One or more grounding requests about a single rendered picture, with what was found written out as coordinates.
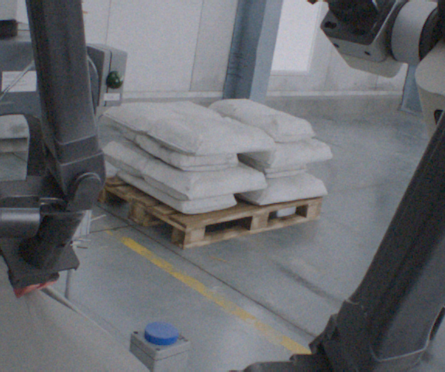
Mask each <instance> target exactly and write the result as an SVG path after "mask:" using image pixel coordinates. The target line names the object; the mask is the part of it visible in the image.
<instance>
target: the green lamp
mask: <svg viewBox="0 0 445 372"><path fill-rule="evenodd" d="M106 84H107V86H108V87H109V88H111V89H118V88H121V87H122V84H123V75H122V74H121V73H120V72H118V71H112V72H110V73H109V74H108V76H107V78H106Z"/></svg>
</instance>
